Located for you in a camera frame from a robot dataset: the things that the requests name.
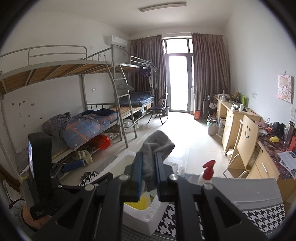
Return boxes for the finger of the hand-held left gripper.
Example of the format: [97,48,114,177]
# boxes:
[52,160,86,173]

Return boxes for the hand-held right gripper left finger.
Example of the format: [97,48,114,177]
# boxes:
[32,152,144,241]

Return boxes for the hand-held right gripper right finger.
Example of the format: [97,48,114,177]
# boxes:
[154,152,269,241]

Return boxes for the yellow foam net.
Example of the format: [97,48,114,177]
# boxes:
[125,194,152,210]

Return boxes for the grey sock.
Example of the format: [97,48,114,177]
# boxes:
[140,130,175,192]

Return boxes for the white foam box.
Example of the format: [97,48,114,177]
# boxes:
[94,151,180,236]

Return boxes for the person's left hand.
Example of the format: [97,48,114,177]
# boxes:
[22,206,53,230]

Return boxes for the beige cloth bundle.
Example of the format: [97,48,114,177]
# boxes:
[73,149,93,166]

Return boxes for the red plastic bag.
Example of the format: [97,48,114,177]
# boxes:
[92,134,111,150]

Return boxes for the blue rolled quilt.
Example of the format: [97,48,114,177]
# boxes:
[43,109,117,149]

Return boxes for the white pump lotion bottle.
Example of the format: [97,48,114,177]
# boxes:
[197,160,216,186]

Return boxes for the black folding chair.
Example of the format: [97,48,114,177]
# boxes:
[147,93,169,125]

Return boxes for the grey waste bin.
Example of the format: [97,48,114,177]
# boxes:
[207,118,219,136]

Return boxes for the blue folded mattress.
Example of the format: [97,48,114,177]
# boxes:
[119,91,155,107]

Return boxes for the metal bunk bed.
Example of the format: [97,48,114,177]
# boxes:
[0,45,171,163]

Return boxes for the glass balcony door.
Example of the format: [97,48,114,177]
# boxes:
[163,37,194,113]

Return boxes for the wooden smiley chair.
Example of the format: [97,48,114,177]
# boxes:
[223,114,260,178]

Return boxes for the hanging dark clothes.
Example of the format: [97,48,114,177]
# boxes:
[138,65,160,90]

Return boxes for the wooden desk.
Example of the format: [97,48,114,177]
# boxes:
[212,95,296,186]

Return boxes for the houndstooth tablecloth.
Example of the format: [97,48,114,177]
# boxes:
[79,171,286,241]

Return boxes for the brown curtain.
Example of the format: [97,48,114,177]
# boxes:
[191,33,231,112]
[130,34,167,109]

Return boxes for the printed papers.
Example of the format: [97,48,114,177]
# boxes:
[277,150,296,173]

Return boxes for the white air conditioner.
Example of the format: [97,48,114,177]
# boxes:
[106,35,128,48]

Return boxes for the cluster of toiletry bottles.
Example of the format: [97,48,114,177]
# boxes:
[283,118,296,151]

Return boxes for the ceiling tube light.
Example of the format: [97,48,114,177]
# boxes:
[138,2,187,12]

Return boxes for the cartoon wall picture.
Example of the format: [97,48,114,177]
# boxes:
[277,74,294,103]

